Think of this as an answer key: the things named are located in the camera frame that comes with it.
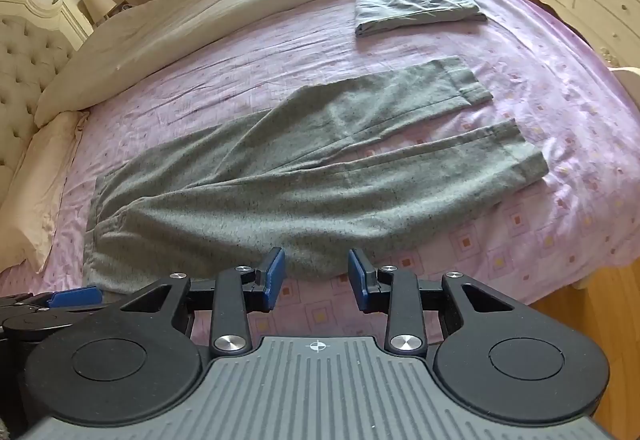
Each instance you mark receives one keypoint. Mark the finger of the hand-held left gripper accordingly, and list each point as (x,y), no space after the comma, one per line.
(75,296)

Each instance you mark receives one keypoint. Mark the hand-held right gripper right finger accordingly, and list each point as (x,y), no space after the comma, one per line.
(357,278)

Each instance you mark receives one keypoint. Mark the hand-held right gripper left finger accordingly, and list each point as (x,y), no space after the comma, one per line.
(273,278)

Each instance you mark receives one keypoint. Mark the purple patterned bed sheet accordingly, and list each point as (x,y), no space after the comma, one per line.
(525,94)

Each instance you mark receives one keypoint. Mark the cream pillow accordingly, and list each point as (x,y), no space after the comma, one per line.
(42,180)

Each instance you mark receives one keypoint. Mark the cream tufted headboard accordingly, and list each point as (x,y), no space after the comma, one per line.
(30,54)

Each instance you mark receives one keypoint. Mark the grey speckled pants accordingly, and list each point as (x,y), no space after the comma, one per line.
(280,190)

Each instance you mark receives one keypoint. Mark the bedside lamp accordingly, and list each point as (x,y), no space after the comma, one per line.
(97,2)

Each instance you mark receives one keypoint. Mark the folded blue-grey pants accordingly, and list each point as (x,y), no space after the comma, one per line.
(412,7)

